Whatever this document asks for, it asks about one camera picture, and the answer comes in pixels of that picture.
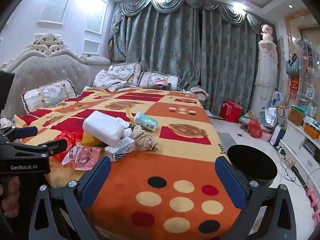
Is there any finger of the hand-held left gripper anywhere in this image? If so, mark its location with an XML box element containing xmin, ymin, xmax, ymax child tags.
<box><xmin>1</xmin><ymin>126</ymin><xmax>38</xmax><ymax>144</ymax></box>
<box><xmin>10</xmin><ymin>139</ymin><xmax>68</xmax><ymax>158</ymax></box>

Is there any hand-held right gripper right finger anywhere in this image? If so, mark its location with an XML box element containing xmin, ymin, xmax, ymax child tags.
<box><xmin>214</xmin><ymin>156</ymin><xmax>297</xmax><ymax>240</ymax></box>

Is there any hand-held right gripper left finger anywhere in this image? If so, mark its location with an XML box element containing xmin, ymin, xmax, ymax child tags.
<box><xmin>29</xmin><ymin>156</ymin><xmax>112</xmax><ymax>240</ymax></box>

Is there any red plastic bag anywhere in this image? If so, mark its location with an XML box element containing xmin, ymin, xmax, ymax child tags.
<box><xmin>51</xmin><ymin>131</ymin><xmax>83</xmax><ymax>161</ymax></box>
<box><xmin>247</xmin><ymin>119</ymin><xmax>263</xmax><ymax>138</ymax></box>

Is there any white red-printed wrapper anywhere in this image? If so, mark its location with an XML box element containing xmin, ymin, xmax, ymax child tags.
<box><xmin>61</xmin><ymin>144</ymin><xmax>83</xmax><ymax>165</ymax></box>

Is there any pink packet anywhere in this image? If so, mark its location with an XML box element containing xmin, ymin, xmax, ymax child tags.
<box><xmin>75</xmin><ymin>146</ymin><xmax>102</xmax><ymax>171</ymax></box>

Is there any black trash bin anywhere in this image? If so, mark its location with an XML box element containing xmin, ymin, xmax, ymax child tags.
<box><xmin>227</xmin><ymin>144</ymin><xmax>278</xmax><ymax>188</ymax></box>

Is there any yellow plastic bag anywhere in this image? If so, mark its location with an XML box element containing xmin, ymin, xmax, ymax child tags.
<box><xmin>81</xmin><ymin>131</ymin><xmax>105</xmax><ymax>147</ymax></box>

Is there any white blue-printed carton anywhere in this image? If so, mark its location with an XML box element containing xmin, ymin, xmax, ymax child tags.
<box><xmin>104</xmin><ymin>137</ymin><xmax>136</xmax><ymax>162</ymax></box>

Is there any white foam block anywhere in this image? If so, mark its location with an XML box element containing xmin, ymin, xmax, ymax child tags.
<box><xmin>82</xmin><ymin>110</ymin><xmax>125</xmax><ymax>147</ymax></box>

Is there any brown paper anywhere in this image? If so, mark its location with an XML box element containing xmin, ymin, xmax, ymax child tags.
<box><xmin>132</xmin><ymin>125</ymin><xmax>159</xmax><ymax>152</ymax></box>

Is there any teal tissue pack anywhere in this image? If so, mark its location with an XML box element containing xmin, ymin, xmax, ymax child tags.
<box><xmin>134</xmin><ymin>112</ymin><xmax>159</xmax><ymax>132</ymax></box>

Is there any person's left hand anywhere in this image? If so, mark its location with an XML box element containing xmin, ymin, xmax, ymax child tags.
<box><xmin>0</xmin><ymin>176</ymin><xmax>22</xmax><ymax>214</ymax></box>

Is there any striped floral bolster pillow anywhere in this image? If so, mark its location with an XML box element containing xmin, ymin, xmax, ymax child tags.
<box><xmin>21</xmin><ymin>79</ymin><xmax>77</xmax><ymax>113</ymax></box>

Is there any green snack bag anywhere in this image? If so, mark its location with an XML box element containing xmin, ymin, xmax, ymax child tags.
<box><xmin>239</xmin><ymin>111</ymin><xmax>253</xmax><ymax>125</ymax></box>

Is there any beige tufted headboard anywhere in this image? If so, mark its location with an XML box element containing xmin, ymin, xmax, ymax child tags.
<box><xmin>0</xmin><ymin>33</ymin><xmax>112</xmax><ymax>113</ymax></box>

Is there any red paper shopping bag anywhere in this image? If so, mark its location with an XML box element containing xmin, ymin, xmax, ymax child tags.
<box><xmin>220</xmin><ymin>100</ymin><xmax>243</xmax><ymax>123</ymax></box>

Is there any orange red printed blanket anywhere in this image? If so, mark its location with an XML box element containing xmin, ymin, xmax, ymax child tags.
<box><xmin>14</xmin><ymin>87</ymin><xmax>247</xmax><ymax>240</ymax></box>

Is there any silver foil bag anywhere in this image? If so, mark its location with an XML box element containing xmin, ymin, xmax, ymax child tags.
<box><xmin>264</xmin><ymin>106</ymin><xmax>278</xmax><ymax>128</ymax></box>

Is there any white cabinet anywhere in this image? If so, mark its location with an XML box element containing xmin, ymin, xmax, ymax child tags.
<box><xmin>277</xmin><ymin>120</ymin><xmax>320</xmax><ymax>188</ymax></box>

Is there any white crumpled duvet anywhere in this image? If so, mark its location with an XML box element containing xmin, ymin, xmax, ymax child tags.
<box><xmin>92</xmin><ymin>69</ymin><xmax>135</xmax><ymax>92</ymax></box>

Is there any brown gift box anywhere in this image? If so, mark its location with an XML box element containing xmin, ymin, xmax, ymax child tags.
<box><xmin>287</xmin><ymin>105</ymin><xmax>307</xmax><ymax>127</ymax></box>

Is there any white blue plastic bag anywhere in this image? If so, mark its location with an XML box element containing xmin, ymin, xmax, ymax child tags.
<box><xmin>270</xmin><ymin>91</ymin><xmax>283</xmax><ymax>108</ymax></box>

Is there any beige lace-trimmed cushion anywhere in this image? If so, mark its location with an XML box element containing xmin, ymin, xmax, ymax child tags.
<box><xmin>189</xmin><ymin>86</ymin><xmax>209</xmax><ymax>102</ymax></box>

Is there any orange box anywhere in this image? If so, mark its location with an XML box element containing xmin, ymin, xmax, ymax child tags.
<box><xmin>304</xmin><ymin>124</ymin><xmax>320</xmax><ymax>139</ymax></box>

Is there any square tasselled floral pillow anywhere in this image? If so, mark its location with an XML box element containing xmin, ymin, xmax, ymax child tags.
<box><xmin>108</xmin><ymin>62</ymin><xmax>143</xmax><ymax>88</ymax></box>

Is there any lace-covered standing air conditioner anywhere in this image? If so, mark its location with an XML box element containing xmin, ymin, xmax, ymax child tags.
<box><xmin>251</xmin><ymin>40</ymin><xmax>278</xmax><ymax>119</ymax></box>

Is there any dark cloth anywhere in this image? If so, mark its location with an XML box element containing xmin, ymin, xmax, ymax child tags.
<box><xmin>151</xmin><ymin>82</ymin><xmax>173</xmax><ymax>90</ymax></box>

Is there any long floral pillow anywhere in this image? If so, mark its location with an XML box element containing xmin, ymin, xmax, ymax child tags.
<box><xmin>139</xmin><ymin>72</ymin><xmax>181</xmax><ymax>90</ymax></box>

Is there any red hanging ornament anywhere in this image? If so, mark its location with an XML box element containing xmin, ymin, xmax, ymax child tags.
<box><xmin>287</xmin><ymin>76</ymin><xmax>300</xmax><ymax>103</ymax></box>

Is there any striped tote bag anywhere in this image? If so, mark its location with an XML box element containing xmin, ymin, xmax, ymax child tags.
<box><xmin>286</xmin><ymin>53</ymin><xmax>301</xmax><ymax>75</ymax></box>

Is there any green patterned curtain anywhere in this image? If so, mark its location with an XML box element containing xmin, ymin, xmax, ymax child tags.
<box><xmin>109</xmin><ymin>0</ymin><xmax>277</xmax><ymax>117</ymax></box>

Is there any glass display cabinet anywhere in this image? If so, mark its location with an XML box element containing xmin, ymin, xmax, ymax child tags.
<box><xmin>284</xmin><ymin>17</ymin><xmax>320</xmax><ymax>120</ymax></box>

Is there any pink plush pig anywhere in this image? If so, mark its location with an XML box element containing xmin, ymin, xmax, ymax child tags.
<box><xmin>260</xmin><ymin>24</ymin><xmax>274</xmax><ymax>42</ymax></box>

